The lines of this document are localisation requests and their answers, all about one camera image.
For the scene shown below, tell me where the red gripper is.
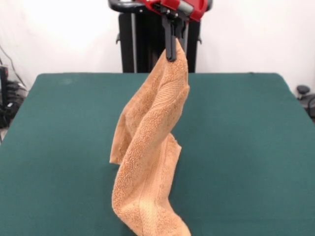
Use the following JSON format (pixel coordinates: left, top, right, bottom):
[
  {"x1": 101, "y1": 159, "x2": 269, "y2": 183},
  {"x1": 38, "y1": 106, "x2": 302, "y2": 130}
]
[{"x1": 145, "y1": 0, "x2": 206, "y2": 62}]

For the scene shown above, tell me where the tan terry towel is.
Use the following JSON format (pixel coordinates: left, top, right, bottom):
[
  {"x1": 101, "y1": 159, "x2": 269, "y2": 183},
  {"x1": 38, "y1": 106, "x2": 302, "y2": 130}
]
[{"x1": 109, "y1": 41, "x2": 192, "y2": 236}]

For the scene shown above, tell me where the dark green table cloth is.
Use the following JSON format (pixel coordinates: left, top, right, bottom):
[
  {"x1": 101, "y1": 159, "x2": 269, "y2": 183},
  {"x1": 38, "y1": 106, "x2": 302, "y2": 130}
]
[{"x1": 0, "y1": 72, "x2": 315, "y2": 236}]

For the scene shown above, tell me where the black electronics box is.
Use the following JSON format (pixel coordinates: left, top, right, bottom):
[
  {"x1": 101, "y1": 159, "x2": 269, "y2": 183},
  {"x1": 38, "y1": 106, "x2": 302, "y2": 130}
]
[{"x1": 0, "y1": 65, "x2": 9, "y2": 105}]

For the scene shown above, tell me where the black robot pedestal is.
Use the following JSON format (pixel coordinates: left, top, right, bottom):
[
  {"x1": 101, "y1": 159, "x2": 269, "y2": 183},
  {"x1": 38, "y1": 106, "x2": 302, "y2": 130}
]
[{"x1": 107, "y1": 0, "x2": 212, "y2": 73}]

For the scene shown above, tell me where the grey cable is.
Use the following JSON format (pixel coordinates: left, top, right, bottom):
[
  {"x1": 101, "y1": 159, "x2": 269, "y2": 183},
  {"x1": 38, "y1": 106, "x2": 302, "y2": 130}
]
[{"x1": 0, "y1": 45, "x2": 25, "y2": 87}]

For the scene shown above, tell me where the black cable bundle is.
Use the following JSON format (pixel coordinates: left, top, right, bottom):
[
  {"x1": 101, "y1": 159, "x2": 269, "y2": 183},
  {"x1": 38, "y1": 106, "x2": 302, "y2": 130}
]
[{"x1": 0, "y1": 80, "x2": 28, "y2": 129}]

